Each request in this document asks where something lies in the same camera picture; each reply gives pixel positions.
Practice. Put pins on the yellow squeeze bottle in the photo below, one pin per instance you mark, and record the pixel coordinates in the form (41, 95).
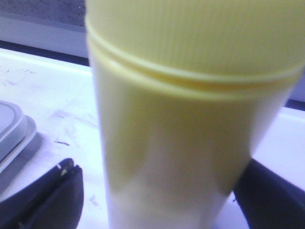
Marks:
(186, 90)

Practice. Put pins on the grey stone counter ledge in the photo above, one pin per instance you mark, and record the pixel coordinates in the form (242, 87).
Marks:
(53, 25)

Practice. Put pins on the silver electronic kitchen scale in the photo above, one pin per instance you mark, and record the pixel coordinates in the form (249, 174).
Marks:
(16, 132)

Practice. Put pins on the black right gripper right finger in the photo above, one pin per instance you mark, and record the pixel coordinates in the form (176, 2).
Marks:
(268, 201)

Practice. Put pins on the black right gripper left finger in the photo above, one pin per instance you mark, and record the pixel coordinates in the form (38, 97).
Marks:
(53, 201)

